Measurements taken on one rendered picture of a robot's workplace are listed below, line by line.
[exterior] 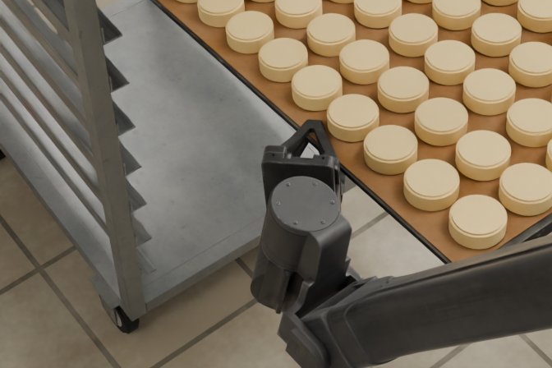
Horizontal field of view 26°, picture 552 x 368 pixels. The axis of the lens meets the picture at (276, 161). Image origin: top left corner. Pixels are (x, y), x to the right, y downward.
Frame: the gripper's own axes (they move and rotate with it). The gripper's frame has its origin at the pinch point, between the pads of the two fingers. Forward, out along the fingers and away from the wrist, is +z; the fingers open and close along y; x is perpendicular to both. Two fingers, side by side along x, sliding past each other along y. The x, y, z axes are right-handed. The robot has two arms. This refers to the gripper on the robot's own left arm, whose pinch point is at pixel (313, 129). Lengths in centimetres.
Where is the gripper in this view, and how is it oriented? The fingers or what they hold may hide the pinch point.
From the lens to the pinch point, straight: 116.0
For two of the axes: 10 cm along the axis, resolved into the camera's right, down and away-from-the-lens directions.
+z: 1.6, -7.4, 6.6
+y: 0.7, 6.7, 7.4
